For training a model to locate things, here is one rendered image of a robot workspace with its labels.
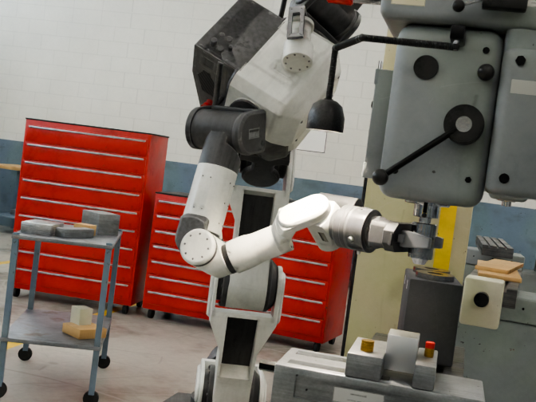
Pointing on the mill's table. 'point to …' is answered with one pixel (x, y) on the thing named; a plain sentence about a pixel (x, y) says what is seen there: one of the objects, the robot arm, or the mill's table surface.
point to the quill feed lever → (470, 134)
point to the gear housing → (403, 9)
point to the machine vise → (392, 388)
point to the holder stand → (431, 309)
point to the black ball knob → (486, 72)
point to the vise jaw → (366, 360)
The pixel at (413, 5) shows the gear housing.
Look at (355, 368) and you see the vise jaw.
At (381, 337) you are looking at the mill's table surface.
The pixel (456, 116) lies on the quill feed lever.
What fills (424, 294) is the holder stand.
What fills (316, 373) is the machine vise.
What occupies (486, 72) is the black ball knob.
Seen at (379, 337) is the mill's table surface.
